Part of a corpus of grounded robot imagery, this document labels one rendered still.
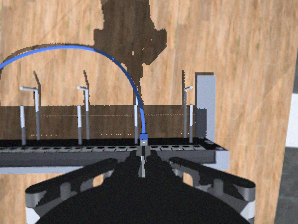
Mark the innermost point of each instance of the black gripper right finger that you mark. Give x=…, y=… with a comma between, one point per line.
x=236, y=191

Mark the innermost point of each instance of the blue patch cord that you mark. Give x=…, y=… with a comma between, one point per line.
x=90, y=49

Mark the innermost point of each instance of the white and dark blue cable plug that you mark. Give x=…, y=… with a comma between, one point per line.
x=143, y=139

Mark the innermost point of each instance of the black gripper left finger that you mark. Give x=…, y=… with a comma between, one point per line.
x=43, y=196

